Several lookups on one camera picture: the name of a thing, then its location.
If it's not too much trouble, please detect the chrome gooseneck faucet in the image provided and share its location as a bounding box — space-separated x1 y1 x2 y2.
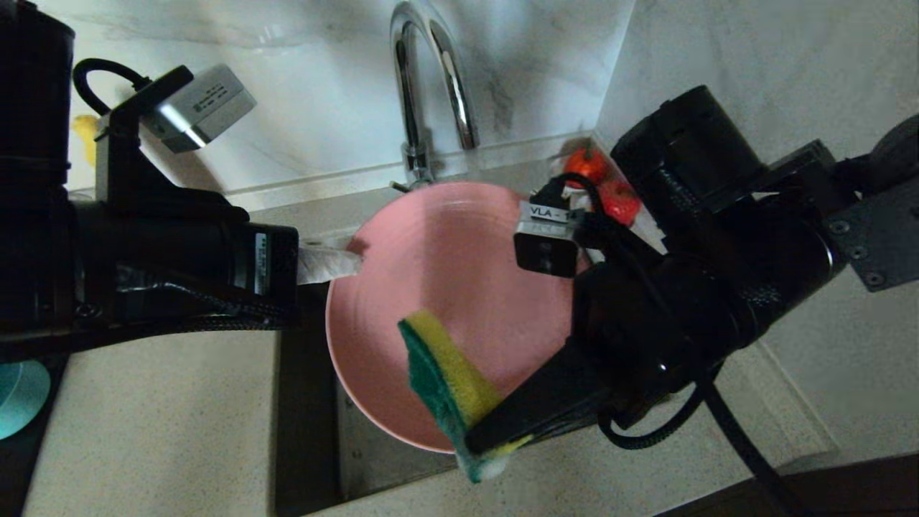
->
390 0 480 191

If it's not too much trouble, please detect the black stove top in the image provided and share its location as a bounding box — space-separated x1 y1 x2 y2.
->
0 355 69 517

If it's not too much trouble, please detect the yellow capped dish soap bottle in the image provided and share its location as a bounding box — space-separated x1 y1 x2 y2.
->
72 115 101 169

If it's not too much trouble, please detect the red apple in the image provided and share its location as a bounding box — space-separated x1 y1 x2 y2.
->
600 180 642 227

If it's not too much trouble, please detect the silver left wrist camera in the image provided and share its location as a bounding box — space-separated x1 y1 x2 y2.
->
147 63 258 154

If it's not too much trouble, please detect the teal bowl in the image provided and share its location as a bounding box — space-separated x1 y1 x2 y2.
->
0 361 51 440

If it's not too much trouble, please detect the pink plate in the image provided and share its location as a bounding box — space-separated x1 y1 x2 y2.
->
325 181 593 455

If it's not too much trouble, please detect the yellow green sponge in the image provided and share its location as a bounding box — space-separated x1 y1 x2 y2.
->
398 310 536 483

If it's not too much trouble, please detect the stainless steel sink basin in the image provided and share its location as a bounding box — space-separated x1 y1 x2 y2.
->
271 194 672 517

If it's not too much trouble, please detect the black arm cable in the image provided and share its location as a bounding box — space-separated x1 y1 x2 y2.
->
538 172 812 517
72 57 153 116

